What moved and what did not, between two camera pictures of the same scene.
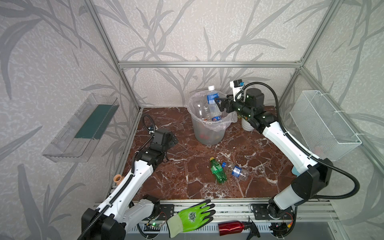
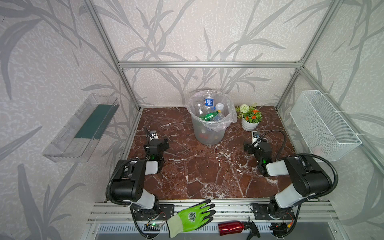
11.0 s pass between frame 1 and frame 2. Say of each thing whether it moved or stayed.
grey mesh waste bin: stayed
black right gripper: moved
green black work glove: stayed
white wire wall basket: stayed
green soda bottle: moved
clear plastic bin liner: stayed
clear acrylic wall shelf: stayed
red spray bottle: stayed
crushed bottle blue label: moved
